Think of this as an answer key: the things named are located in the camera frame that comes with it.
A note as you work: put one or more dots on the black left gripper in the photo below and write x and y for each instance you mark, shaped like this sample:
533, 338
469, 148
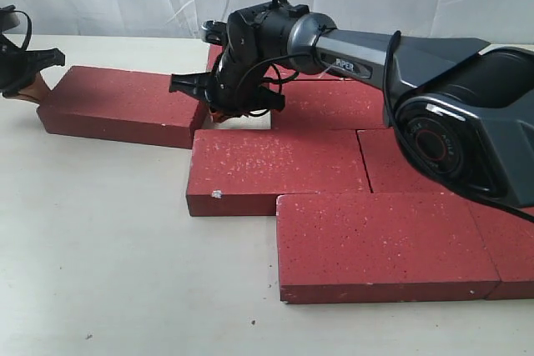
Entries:
20, 71

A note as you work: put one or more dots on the front row left red brick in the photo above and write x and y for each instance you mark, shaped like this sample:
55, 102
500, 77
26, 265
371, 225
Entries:
380, 248

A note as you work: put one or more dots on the white-flecked red brick chipped corner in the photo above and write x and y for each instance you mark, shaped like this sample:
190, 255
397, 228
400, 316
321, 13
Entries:
242, 172

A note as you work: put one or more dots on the third row red brick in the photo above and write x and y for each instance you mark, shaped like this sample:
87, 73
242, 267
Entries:
387, 170

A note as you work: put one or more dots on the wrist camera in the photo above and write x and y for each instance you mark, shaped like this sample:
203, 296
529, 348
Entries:
214, 32
8, 18

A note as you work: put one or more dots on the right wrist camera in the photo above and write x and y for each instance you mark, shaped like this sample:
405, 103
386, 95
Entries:
214, 32

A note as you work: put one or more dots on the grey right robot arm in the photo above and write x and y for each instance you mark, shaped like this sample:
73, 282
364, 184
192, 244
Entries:
461, 112

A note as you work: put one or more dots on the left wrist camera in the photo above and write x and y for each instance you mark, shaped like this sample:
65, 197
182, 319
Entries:
8, 18

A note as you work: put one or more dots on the front row right red brick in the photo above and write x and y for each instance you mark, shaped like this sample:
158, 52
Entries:
509, 241

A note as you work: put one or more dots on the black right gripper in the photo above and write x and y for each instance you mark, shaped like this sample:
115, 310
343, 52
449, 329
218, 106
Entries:
235, 86

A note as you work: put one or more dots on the back row left red brick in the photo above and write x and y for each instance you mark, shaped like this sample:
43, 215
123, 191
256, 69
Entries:
216, 50

